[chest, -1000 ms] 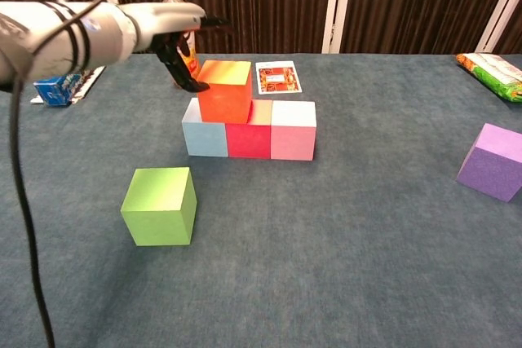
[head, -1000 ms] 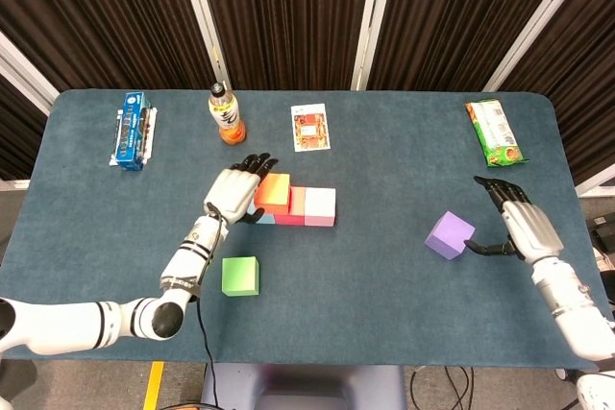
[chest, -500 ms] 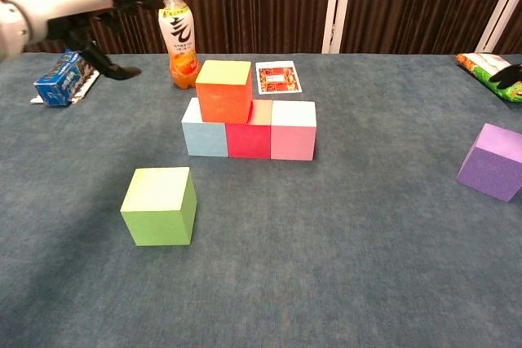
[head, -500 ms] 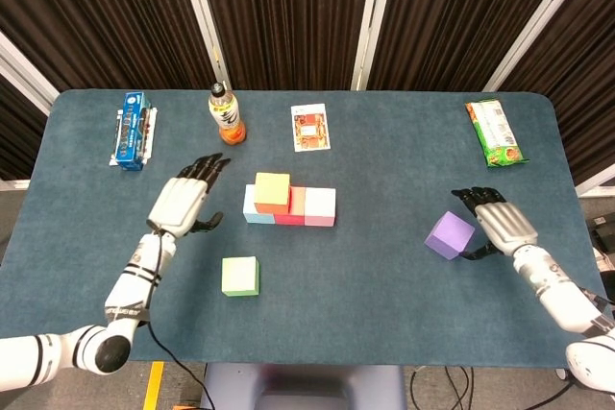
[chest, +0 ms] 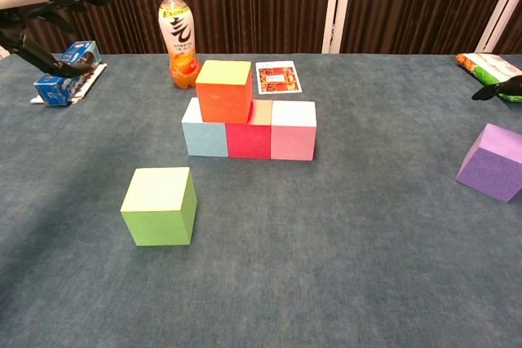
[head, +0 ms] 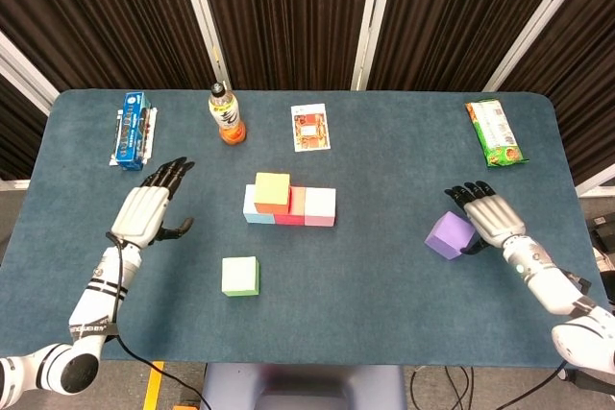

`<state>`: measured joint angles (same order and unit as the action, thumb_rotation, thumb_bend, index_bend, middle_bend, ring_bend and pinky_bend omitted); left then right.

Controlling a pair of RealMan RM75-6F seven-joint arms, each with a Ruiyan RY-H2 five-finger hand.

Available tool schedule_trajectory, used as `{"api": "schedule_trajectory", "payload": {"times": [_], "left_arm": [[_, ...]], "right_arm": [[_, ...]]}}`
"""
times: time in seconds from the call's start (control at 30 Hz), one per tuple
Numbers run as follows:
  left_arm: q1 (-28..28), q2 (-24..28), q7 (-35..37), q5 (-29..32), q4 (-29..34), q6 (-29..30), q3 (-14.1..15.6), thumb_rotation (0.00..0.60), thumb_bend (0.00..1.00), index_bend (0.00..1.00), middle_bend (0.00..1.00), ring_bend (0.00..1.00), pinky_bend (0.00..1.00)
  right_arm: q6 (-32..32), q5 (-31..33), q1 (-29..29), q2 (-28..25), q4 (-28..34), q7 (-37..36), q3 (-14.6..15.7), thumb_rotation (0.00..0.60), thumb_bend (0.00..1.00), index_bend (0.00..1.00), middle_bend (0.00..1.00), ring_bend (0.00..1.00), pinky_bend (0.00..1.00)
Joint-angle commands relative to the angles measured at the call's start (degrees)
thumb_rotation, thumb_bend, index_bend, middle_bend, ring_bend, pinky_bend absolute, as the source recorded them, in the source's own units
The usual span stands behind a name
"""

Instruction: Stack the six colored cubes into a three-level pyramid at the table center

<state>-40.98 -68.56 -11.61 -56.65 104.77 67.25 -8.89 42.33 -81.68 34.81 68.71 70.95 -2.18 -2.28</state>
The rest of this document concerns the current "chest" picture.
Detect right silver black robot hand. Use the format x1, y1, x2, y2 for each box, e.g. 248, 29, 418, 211
471, 77, 522, 101

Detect purple foam cube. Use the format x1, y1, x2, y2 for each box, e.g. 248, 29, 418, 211
455, 122, 522, 203

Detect pink foam cube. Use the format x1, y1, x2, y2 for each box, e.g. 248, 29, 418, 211
269, 100, 318, 161

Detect orange foam cube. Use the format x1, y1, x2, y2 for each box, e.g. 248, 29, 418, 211
195, 59, 253, 125

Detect light blue foam cube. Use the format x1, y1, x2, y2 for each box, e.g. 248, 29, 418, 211
181, 97, 229, 157

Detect red foam cube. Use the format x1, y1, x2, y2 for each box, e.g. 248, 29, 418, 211
225, 99, 273, 160

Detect green snack bag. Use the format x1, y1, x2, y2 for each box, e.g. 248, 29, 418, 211
455, 52, 522, 104

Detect dark brown pleated curtain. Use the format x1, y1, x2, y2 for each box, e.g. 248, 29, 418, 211
0, 0, 166, 55
493, 11, 522, 55
173, 0, 335, 55
340, 0, 513, 55

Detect blue cookie box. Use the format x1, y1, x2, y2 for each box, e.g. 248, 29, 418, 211
33, 40, 103, 108

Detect orange drink bottle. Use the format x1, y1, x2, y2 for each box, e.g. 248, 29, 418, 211
157, 0, 203, 90

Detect red and white packet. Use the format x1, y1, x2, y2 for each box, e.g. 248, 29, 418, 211
255, 60, 305, 96

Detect green foam cube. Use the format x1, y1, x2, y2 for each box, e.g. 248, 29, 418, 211
120, 166, 198, 248

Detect teal table cloth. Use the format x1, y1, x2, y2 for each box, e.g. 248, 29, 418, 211
0, 52, 522, 348

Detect white partition post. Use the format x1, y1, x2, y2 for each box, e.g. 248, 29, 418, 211
475, 0, 522, 54
321, 0, 354, 55

